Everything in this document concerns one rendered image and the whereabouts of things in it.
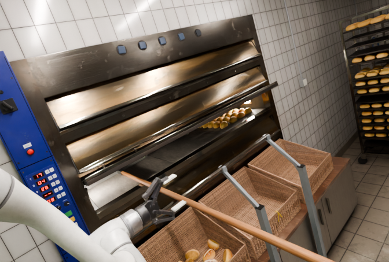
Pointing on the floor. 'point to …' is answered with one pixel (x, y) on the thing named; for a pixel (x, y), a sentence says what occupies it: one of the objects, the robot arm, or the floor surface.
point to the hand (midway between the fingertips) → (178, 189)
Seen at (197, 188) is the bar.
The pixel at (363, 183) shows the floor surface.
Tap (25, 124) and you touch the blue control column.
